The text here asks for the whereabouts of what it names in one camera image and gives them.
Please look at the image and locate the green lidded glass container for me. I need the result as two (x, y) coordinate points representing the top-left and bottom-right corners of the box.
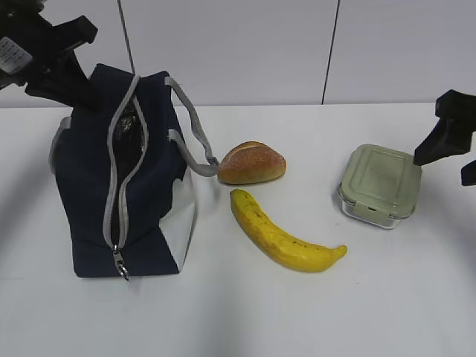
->
(335, 144), (422, 230)

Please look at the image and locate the brown bread roll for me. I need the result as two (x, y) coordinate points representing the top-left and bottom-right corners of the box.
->
(218, 141), (287, 184)

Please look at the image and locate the navy blue lunch bag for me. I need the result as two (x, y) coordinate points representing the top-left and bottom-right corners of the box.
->
(49, 65), (219, 280)

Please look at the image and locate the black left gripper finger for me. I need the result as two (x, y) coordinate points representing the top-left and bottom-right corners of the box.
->
(25, 51), (101, 111)

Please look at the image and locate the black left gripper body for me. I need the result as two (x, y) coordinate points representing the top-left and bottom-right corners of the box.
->
(1, 1), (98, 88)

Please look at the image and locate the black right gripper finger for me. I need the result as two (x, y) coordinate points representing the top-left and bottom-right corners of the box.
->
(414, 89), (475, 166)
(460, 161), (476, 186)

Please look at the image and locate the yellow banana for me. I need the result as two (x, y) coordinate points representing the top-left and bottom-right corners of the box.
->
(230, 189), (347, 273)

